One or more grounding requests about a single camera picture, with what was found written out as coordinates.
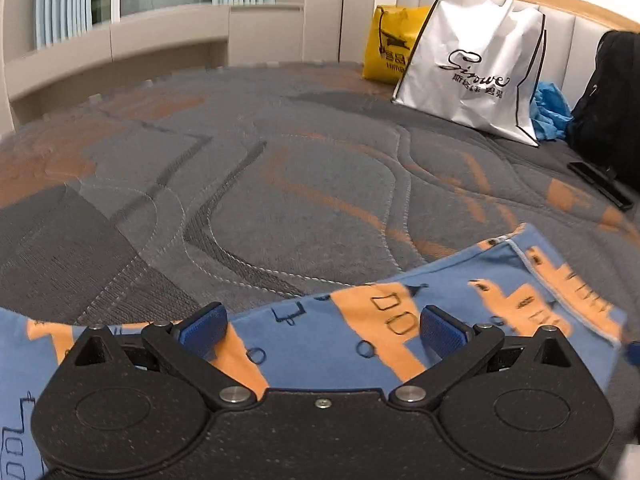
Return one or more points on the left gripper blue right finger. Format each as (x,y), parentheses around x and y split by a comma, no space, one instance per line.
(463,352)

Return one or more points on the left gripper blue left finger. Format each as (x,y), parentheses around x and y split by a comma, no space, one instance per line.
(183,351)

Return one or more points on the blue pants with orange cars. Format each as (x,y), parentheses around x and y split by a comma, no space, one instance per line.
(89,402)

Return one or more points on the grey orange quilted mattress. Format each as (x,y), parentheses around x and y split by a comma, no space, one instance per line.
(253,184)

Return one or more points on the black phone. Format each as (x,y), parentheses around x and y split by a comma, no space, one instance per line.
(603,185)

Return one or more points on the blue crumpled plastic item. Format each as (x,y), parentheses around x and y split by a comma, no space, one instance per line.
(549,112)

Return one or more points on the black backpack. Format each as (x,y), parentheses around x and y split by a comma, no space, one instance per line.
(605,126)

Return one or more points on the white Sirowe shopping bag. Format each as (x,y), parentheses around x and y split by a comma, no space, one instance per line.
(477,63)

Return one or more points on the beige window bench cabinet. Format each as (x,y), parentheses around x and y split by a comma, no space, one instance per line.
(146,46)

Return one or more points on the yellow shopping bag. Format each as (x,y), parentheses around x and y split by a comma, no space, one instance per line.
(392,35)

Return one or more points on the wooden padded headboard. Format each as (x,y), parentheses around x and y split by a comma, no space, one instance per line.
(574,29)

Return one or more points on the left light blue curtain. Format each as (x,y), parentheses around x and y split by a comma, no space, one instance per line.
(59,20)

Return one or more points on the beige right wardrobe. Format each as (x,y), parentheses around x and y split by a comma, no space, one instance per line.
(336,30)

